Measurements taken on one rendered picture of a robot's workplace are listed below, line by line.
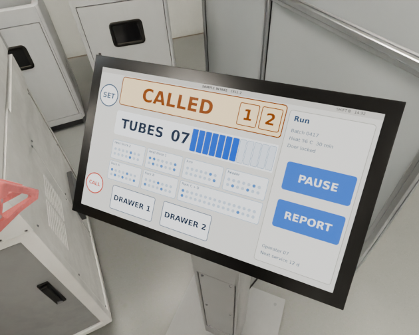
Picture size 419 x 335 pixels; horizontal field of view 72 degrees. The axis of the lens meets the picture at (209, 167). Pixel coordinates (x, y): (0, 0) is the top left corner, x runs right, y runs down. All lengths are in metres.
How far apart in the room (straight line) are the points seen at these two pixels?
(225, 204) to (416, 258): 1.49
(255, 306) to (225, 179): 1.05
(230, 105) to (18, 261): 0.76
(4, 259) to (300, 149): 0.82
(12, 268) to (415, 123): 1.26
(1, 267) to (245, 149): 0.78
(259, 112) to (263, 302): 1.14
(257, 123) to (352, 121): 0.13
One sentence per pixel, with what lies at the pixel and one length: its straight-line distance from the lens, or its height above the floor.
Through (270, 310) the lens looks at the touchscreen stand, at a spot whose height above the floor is 0.03.
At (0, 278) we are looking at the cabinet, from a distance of 1.06.
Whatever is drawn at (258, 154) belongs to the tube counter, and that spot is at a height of 1.11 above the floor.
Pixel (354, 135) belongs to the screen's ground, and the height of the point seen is 1.16.
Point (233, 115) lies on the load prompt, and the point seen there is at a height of 1.15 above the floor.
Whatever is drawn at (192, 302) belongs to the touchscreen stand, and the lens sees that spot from 1.48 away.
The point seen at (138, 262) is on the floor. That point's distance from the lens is 1.65.
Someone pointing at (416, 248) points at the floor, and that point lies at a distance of 1.91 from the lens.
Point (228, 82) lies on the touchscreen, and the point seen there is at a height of 1.19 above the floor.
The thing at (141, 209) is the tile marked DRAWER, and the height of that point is 1.00.
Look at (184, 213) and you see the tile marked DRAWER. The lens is 0.50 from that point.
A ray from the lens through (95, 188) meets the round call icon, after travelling 0.60.
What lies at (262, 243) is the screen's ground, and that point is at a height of 1.01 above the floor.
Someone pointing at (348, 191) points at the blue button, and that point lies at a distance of 0.46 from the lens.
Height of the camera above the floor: 1.42
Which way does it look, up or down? 45 degrees down
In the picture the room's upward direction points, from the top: 4 degrees counter-clockwise
